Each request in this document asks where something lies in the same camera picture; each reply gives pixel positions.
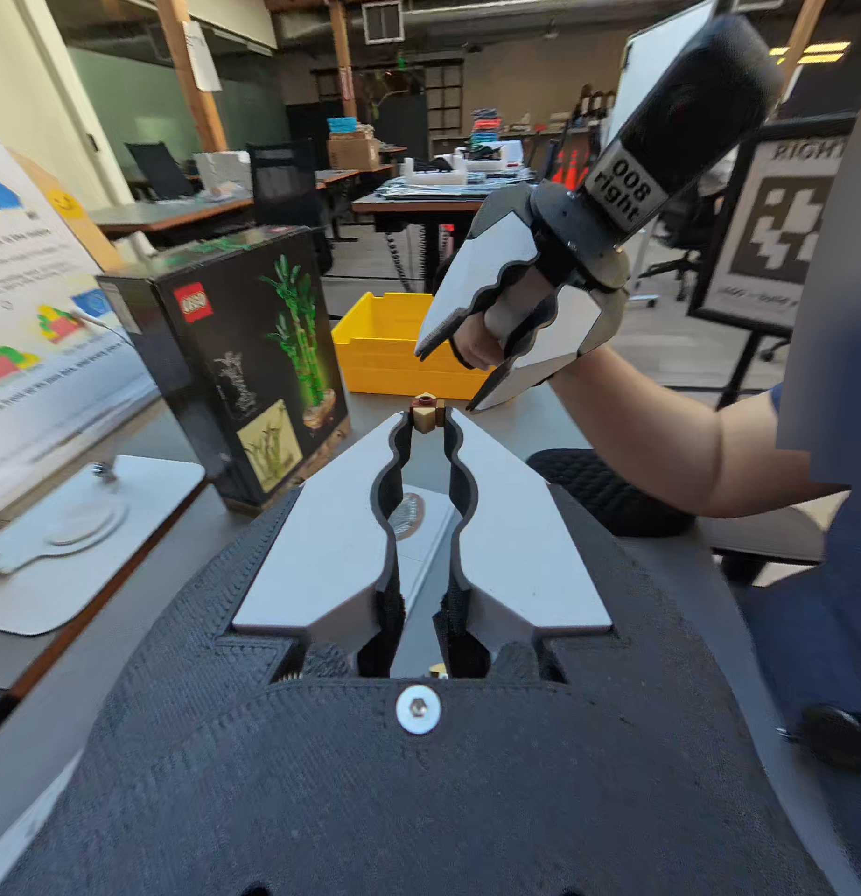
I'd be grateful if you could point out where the printed instruction sheet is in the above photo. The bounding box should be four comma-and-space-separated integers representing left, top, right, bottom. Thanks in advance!
0, 119, 161, 491

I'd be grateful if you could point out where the cluttered wooden desk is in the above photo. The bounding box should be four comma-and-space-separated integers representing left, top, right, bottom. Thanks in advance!
351, 178, 539, 295

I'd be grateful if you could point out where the yellow plastic bin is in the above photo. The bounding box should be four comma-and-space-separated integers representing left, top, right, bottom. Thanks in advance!
336, 363, 493, 386
339, 380, 496, 401
331, 292, 497, 368

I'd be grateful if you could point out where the black framed marker sign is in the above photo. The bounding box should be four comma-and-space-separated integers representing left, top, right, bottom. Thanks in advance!
686, 115, 858, 410

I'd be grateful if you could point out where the paper sheet on post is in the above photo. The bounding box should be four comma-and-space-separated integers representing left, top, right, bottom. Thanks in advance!
182, 20, 223, 93

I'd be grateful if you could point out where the white stand base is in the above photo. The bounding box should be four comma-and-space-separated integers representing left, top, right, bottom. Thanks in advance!
0, 454, 207, 638

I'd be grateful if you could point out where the black chair armrest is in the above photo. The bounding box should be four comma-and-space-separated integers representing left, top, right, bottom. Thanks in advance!
527, 448, 696, 539

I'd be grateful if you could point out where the black toy set box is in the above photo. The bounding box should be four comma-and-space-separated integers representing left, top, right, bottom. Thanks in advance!
96, 225, 352, 515

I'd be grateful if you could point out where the black mesh office chair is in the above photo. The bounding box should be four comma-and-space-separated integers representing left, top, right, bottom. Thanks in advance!
247, 140, 335, 275

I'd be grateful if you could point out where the person's right forearm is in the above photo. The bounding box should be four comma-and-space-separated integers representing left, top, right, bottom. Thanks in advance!
546, 343, 851, 520

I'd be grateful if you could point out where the stack of pale boxes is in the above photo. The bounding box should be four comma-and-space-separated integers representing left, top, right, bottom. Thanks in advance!
194, 150, 252, 193

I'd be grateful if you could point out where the white whiteboard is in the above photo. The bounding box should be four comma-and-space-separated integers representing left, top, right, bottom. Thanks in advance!
607, 0, 718, 149

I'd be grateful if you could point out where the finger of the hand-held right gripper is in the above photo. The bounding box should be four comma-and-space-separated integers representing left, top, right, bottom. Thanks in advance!
465, 283, 630, 413
414, 183, 543, 363

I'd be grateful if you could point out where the white foam block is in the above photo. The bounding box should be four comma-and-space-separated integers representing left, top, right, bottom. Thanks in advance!
401, 155, 468, 187

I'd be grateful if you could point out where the person's right hand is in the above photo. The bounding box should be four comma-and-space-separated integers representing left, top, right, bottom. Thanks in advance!
450, 308, 510, 372

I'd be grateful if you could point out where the wooden display board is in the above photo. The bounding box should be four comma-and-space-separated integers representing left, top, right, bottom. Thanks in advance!
10, 150, 126, 275

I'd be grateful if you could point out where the white air vent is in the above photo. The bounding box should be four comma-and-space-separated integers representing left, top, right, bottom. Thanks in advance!
362, 0, 405, 44

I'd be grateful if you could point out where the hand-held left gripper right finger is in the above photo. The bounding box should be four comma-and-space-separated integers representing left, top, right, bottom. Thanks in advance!
437, 408, 613, 678

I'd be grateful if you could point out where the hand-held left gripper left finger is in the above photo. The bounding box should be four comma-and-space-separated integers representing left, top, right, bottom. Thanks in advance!
232, 412, 412, 678

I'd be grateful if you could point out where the black coiled cable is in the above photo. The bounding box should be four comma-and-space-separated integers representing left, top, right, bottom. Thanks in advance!
385, 227, 413, 288

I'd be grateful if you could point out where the dark office chair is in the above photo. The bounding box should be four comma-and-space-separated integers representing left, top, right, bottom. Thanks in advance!
640, 178, 707, 305

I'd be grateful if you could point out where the cardboard box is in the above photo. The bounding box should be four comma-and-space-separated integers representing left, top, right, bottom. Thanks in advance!
326, 136, 382, 173

